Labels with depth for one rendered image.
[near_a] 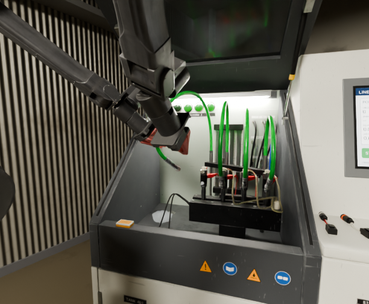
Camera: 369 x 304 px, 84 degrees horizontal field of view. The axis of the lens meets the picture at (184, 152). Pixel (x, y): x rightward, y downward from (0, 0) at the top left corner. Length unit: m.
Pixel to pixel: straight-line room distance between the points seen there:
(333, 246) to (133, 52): 0.62
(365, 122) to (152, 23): 0.79
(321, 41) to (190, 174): 2.57
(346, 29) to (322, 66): 2.34
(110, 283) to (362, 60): 1.18
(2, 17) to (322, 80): 0.99
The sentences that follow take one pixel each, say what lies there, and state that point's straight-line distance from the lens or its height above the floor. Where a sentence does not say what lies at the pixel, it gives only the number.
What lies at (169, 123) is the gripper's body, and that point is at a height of 1.28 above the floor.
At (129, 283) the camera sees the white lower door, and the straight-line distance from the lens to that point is 0.83.
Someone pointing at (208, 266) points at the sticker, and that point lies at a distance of 0.69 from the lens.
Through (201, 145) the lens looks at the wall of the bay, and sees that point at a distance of 1.12.
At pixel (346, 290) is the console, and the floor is 0.87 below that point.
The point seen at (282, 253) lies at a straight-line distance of 0.66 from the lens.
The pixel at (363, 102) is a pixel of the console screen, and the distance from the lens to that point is 0.95.
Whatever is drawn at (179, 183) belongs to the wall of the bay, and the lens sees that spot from 1.19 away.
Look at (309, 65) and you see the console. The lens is 0.96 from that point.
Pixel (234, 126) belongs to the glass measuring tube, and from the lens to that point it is 1.06.
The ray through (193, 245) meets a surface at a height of 0.93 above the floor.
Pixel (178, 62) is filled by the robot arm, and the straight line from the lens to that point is 0.46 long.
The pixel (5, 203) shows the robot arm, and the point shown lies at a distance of 0.23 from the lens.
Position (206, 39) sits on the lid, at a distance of 0.95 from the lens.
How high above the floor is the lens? 1.28
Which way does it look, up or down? 7 degrees down
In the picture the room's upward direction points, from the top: straight up
